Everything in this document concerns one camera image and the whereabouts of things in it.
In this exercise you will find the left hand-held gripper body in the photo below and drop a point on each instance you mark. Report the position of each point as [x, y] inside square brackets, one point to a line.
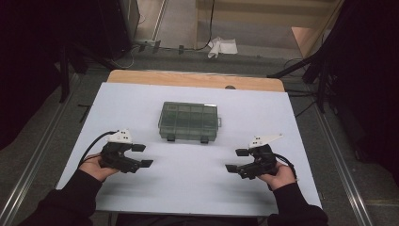
[116, 157]

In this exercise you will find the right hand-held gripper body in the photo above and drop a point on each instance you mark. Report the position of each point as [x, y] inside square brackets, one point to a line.
[263, 163]

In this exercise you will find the grey transparent organizer box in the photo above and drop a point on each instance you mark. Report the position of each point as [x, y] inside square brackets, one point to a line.
[188, 121]

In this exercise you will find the person's right hand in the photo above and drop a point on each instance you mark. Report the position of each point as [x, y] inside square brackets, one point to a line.
[279, 179]

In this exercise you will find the person's left hand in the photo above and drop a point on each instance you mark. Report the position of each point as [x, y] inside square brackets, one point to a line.
[92, 168]

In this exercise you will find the white board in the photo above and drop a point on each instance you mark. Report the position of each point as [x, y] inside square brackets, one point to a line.
[188, 182]

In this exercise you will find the wooden table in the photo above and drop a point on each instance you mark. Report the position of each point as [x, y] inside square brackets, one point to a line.
[141, 77]

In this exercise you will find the black stand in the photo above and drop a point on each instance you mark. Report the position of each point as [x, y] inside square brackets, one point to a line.
[298, 64]

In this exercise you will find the white crumpled cloth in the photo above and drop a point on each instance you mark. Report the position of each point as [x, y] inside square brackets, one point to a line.
[221, 46]

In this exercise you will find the dark cabinet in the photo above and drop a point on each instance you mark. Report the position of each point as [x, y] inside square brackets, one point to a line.
[116, 25]

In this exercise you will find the light wooden panel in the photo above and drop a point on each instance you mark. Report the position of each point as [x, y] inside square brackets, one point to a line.
[302, 39]

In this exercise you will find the metal floor rail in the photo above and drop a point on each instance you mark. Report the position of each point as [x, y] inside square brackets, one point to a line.
[345, 169]
[28, 175]

